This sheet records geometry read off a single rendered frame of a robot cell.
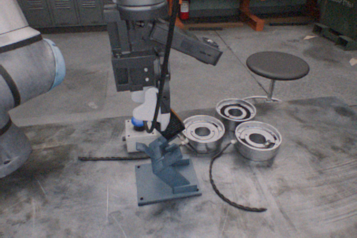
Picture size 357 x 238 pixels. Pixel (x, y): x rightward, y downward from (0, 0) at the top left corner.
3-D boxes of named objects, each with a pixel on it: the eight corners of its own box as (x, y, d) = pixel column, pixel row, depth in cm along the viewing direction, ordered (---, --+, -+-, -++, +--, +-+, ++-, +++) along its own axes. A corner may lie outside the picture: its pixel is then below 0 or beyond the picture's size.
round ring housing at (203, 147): (206, 122, 74) (206, 110, 72) (231, 145, 67) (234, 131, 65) (173, 136, 70) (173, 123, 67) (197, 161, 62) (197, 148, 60)
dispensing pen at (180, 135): (209, 153, 54) (158, 100, 45) (192, 164, 55) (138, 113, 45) (206, 145, 56) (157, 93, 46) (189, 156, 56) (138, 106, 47)
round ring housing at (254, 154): (270, 133, 71) (273, 120, 68) (284, 163, 62) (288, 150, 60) (230, 133, 71) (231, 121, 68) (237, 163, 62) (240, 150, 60)
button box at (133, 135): (154, 130, 72) (153, 115, 69) (157, 149, 66) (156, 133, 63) (122, 134, 70) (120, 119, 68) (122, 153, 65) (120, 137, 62)
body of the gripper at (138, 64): (117, 73, 46) (104, -1, 40) (167, 68, 48) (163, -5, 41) (117, 97, 40) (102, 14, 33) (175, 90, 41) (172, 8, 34)
